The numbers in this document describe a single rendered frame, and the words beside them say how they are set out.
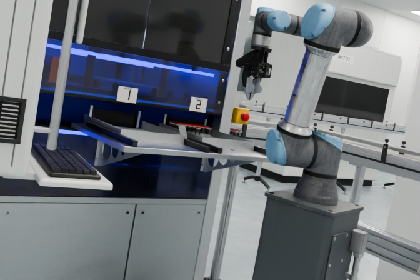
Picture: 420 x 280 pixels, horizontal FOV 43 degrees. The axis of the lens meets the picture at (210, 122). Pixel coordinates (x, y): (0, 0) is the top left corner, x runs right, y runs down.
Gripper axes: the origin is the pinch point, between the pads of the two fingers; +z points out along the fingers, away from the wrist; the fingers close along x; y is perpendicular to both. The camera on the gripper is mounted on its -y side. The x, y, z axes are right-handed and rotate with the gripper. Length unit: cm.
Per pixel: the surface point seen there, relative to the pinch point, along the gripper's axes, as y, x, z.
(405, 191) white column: -17, 144, 41
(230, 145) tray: 1.1, -6.0, 20.0
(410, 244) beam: 28, 85, 55
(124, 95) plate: -24.9, -41.8, 7.4
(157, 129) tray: -18.9, -27.9, 18.7
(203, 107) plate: -24.5, -3.7, 7.7
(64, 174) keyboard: 29, -83, 28
